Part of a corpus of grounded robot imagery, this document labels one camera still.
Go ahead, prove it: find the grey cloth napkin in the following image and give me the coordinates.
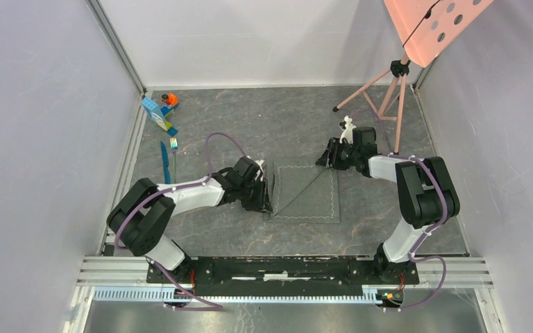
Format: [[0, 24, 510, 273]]
[[264, 157, 341, 224]]

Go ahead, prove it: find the blue toy block stack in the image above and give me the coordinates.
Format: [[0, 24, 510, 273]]
[[141, 97, 180, 137]]

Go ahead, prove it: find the orange toy figure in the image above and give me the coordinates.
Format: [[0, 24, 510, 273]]
[[161, 92, 179, 108]]

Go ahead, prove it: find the pink perforated board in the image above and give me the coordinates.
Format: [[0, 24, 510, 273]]
[[384, 0, 493, 67]]

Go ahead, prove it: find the blue plastic knife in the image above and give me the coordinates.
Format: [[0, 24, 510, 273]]
[[160, 142, 171, 184]]

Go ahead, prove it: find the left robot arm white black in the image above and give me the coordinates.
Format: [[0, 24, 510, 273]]
[[106, 156, 272, 283]]

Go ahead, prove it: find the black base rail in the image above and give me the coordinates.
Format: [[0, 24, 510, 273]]
[[170, 256, 420, 296]]

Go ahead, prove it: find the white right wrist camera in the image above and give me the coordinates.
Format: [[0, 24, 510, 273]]
[[339, 115, 356, 144]]

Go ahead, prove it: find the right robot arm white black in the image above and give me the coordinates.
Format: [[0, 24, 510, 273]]
[[316, 121, 460, 283]]

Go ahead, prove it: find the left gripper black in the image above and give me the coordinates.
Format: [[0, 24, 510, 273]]
[[238, 178, 273, 214]]

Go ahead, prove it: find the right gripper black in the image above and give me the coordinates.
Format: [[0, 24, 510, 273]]
[[315, 137, 359, 171]]

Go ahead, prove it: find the pink tripod stand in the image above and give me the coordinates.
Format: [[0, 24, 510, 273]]
[[332, 53, 411, 154]]

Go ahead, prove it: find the white slotted cable duct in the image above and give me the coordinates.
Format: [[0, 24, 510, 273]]
[[92, 286, 403, 305]]

